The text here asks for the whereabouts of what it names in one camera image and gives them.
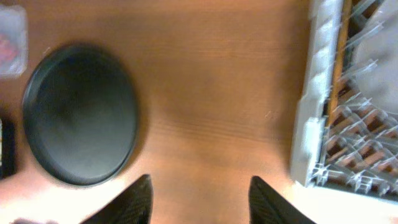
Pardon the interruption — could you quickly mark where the round black tray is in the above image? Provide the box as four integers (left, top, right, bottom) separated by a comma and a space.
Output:
22, 42, 139, 186

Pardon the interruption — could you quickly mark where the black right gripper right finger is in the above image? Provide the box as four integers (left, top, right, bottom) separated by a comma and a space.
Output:
248, 176, 315, 224

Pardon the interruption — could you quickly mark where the black food waste bin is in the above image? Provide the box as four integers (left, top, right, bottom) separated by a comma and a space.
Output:
1, 118, 16, 180

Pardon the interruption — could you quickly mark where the large white plate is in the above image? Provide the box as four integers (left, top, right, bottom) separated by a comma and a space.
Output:
353, 0, 397, 115

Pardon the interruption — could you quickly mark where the grey dishwasher rack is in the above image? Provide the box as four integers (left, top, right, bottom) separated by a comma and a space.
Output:
290, 0, 397, 201

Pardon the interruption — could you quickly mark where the clear plastic waste bin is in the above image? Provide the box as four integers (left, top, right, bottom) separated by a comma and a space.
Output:
1, 5, 28, 78

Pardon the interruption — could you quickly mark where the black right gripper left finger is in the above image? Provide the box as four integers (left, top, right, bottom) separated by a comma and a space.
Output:
83, 174, 153, 224

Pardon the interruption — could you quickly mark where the wooden chopstick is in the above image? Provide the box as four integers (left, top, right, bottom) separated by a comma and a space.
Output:
326, 0, 353, 127

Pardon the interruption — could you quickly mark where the red snack wrapper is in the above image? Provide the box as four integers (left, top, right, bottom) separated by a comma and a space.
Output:
1, 34, 17, 65

